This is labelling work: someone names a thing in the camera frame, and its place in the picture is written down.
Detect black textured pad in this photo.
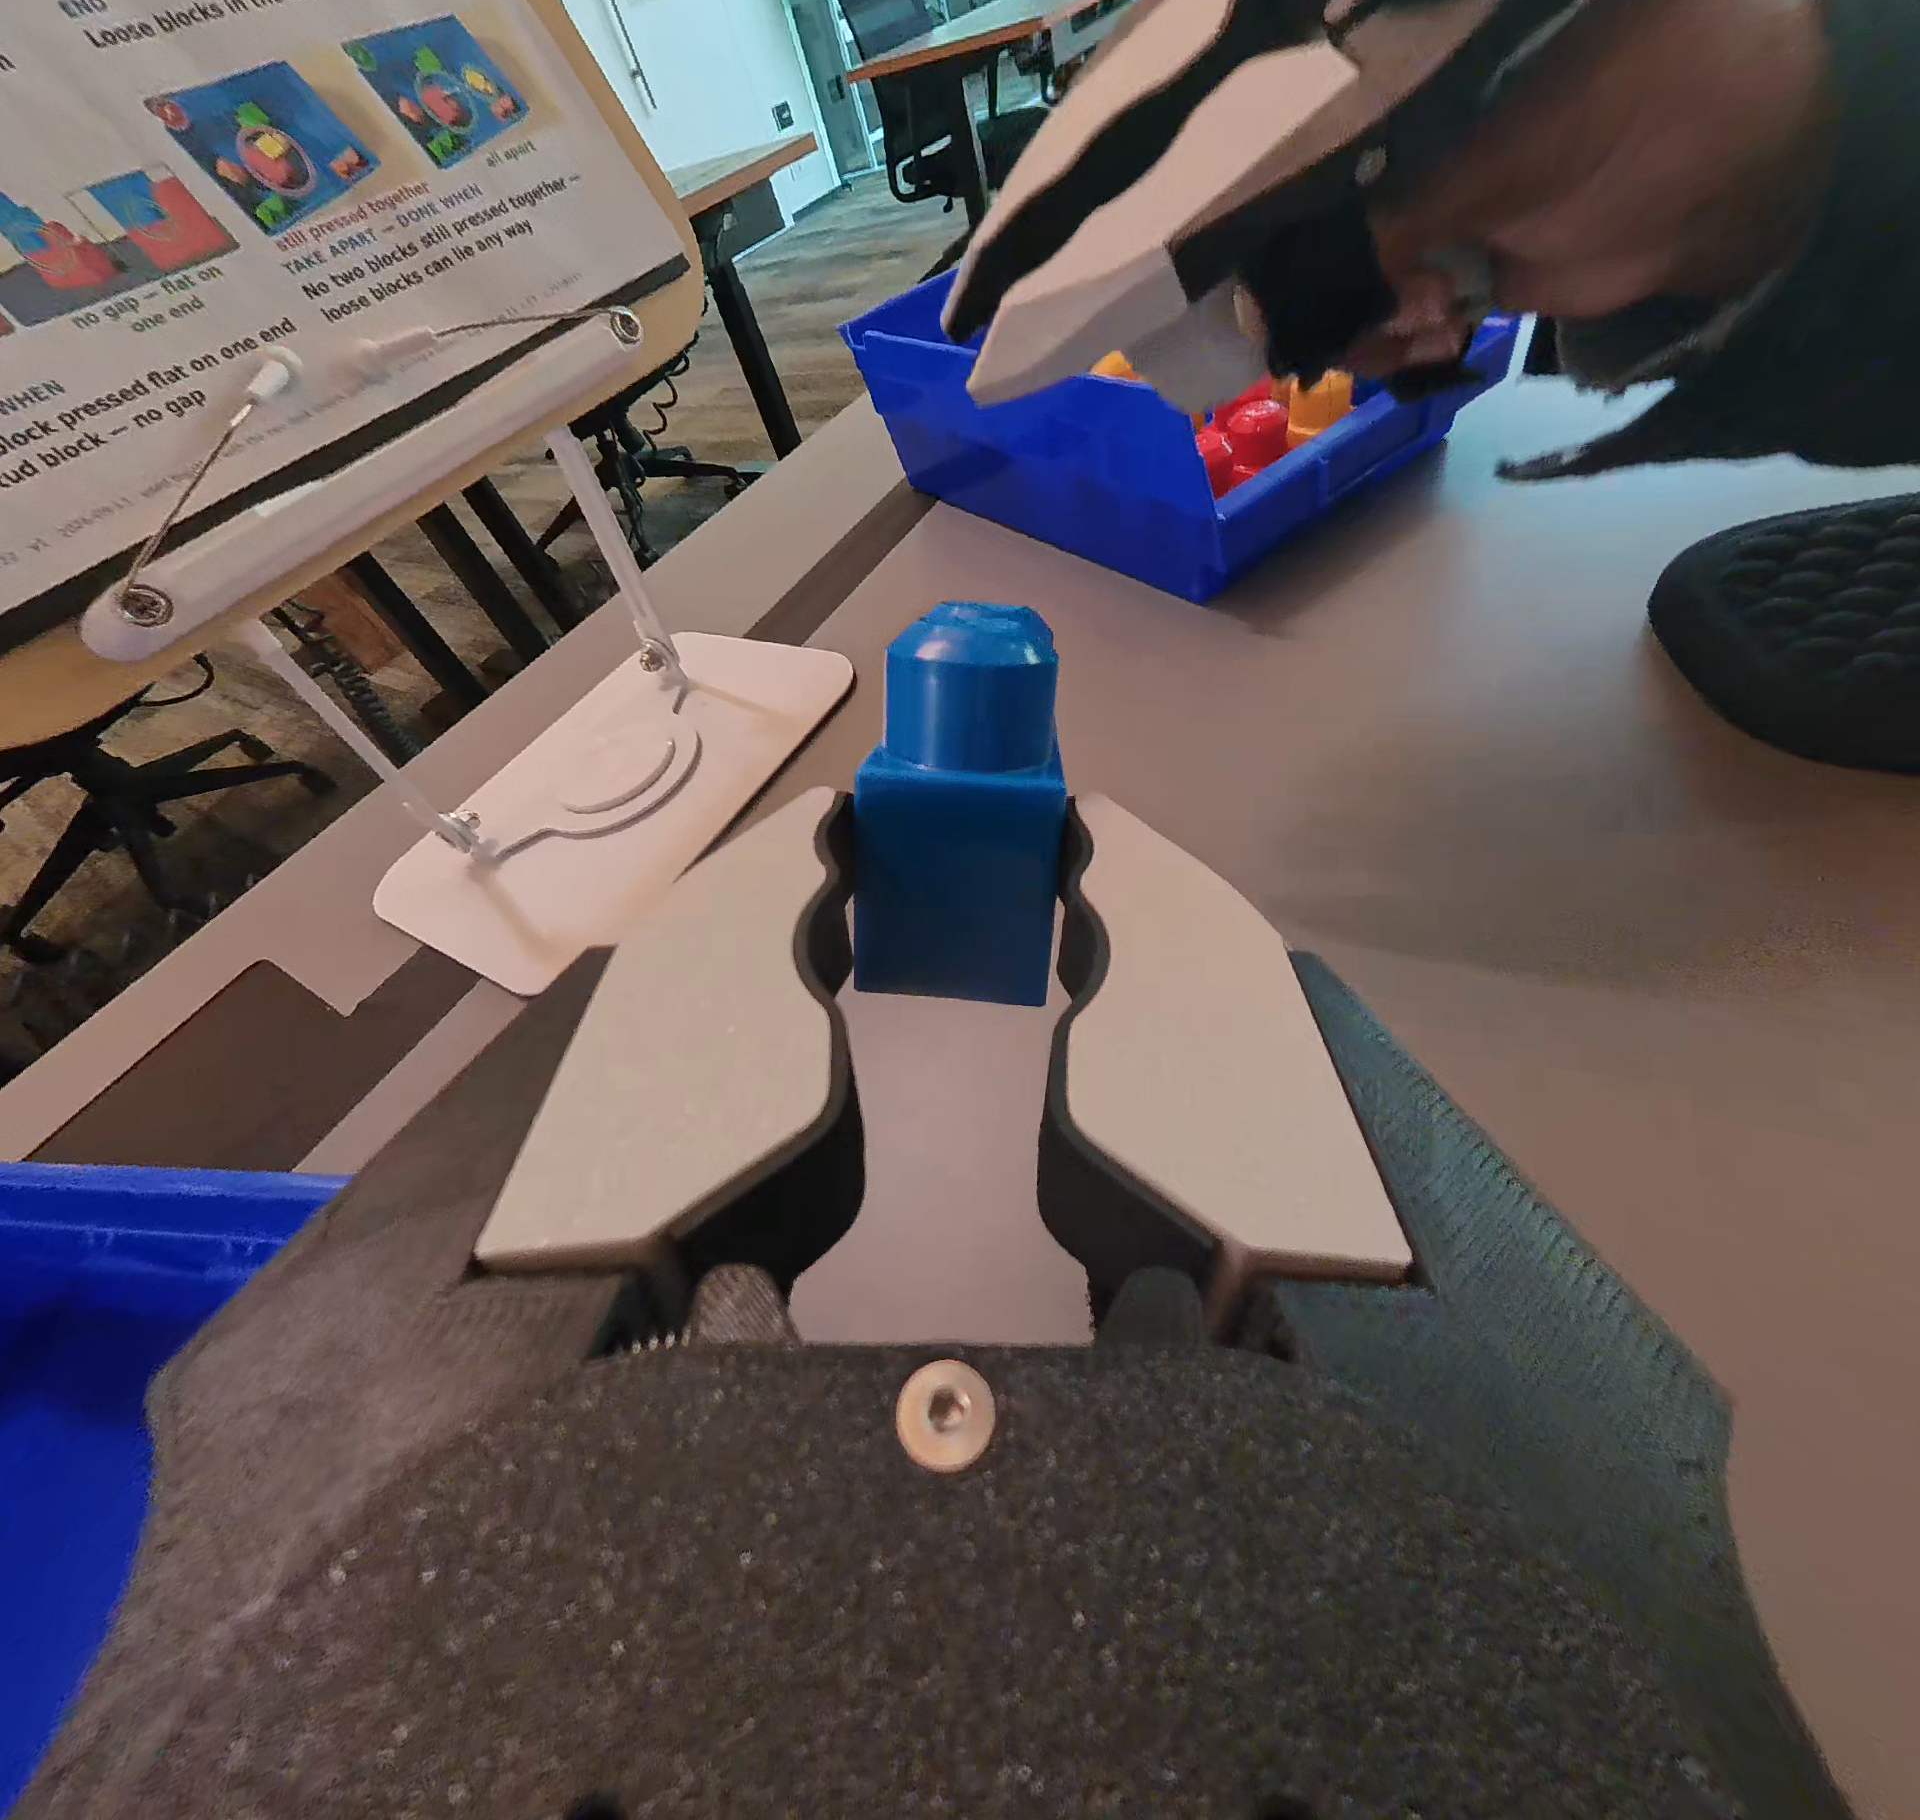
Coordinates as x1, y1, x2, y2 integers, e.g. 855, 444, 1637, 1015
1647, 494, 1920, 776

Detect blue plastic bin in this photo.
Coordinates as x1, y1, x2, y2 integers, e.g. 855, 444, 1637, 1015
840, 276, 1518, 605
0, 1159, 355, 1765

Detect blue mega block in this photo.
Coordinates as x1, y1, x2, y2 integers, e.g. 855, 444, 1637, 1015
852, 600, 1069, 1008

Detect black office chair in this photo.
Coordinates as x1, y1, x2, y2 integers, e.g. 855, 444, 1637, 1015
0, 648, 342, 954
574, 356, 755, 564
829, 0, 1052, 213

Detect person's right hand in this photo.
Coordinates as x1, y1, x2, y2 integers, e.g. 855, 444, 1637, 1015
1369, 0, 1851, 354

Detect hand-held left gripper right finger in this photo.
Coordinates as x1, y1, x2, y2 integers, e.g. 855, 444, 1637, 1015
1037, 790, 1416, 1333

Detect instruction sheet on white stand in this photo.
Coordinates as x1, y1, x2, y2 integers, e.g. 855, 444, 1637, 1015
0, 0, 707, 748

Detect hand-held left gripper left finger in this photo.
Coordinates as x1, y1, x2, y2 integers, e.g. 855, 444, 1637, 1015
472, 785, 872, 1342

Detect cluster of mega blocks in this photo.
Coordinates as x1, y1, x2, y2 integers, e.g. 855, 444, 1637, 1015
1089, 347, 1359, 497

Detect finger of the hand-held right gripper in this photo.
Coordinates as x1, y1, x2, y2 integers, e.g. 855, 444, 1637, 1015
940, 0, 1280, 340
967, 43, 1366, 407

